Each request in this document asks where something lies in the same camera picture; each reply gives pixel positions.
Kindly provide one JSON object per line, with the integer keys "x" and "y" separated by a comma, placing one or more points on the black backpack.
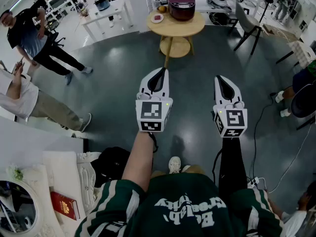
{"x": 111, "y": 162}

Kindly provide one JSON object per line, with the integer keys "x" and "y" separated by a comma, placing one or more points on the white table with black legs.
{"x": 301, "y": 49}

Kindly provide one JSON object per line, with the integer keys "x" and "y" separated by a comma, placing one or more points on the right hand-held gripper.
{"x": 234, "y": 118}

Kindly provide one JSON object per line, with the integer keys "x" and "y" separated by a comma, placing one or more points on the white office desk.
{"x": 108, "y": 13}

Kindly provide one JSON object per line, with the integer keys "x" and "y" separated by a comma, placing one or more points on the grey shell chair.
{"x": 247, "y": 21}

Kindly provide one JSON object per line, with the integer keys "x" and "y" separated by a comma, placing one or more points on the purple rice cooker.
{"x": 181, "y": 6}

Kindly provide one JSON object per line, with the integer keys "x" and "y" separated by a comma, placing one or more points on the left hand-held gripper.
{"x": 150, "y": 112}

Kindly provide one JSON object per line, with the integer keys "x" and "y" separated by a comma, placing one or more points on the round white framed mirror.
{"x": 17, "y": 211}

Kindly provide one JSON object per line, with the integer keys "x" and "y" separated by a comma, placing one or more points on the white flower bunch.
{"x": 14, "y": 173}

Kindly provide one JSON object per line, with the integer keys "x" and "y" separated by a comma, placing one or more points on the small white plate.
{"x": 153, "y": 20}

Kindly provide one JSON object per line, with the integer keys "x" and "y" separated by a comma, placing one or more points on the person's green printed jersey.
{"x": 187, "y": 206}

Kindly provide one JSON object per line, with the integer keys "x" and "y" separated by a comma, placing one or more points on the row of desks with monitors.
{"x": 61, "y": 4}

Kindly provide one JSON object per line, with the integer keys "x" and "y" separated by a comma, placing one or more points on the round wooden side table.
{"x": 177, "y": 26}

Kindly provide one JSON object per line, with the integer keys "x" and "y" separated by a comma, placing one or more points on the person's left forearm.
{"x": 140, "y": 157}

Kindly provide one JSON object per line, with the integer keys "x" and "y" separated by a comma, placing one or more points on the white ornate dresser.
{"x": 64, "y": 171}

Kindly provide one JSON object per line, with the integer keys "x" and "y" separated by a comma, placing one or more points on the dried plant bunch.
{"x": 84, "y": 12}

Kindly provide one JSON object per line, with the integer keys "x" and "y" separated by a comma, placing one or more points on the red food piece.
{"x": 157, "y": 17}

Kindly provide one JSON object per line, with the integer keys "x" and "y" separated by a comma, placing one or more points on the white metal shelving rack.
{"x": 205, "y": 7}

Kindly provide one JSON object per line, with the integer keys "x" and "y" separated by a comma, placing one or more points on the black round chair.
{"x": 303, "y": 102}

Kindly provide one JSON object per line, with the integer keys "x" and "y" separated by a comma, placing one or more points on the orange fruit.
{"x": 162, "y": 8}

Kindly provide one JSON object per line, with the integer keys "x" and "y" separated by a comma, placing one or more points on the person's right white shoe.
{"x": 185, "y": 168}

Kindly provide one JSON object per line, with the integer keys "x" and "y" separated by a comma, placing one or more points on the person's left white shoe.
{"x": 174, "y": 164}

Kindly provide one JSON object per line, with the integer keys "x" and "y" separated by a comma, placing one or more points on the black phone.
{"x": 19, "y": 64}

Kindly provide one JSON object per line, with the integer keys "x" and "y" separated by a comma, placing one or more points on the wooden pallet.
{"x": 279, "y": 32}

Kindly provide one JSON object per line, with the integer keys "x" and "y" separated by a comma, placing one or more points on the red book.
{"x": 65, "y": 205}

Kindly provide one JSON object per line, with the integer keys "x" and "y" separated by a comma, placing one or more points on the black office chair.
{"x": 55, "y": 37}

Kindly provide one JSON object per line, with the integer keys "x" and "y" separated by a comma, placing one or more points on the person's tan trousers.
{"x": 196, "y": 169}

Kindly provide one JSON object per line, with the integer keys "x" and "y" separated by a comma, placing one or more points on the black tripod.
{"x": 265, "y": 9}

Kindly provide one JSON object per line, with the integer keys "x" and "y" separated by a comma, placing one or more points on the white power strip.
{"x": 253, "y": 181}

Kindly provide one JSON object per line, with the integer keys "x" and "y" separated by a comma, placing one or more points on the person's white shoe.
{"x": 174, "y": 164}
{"x": 185, "y": 168}

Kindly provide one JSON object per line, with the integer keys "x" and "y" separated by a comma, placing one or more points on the blue electric pot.
{"x": 102, "y": 4}

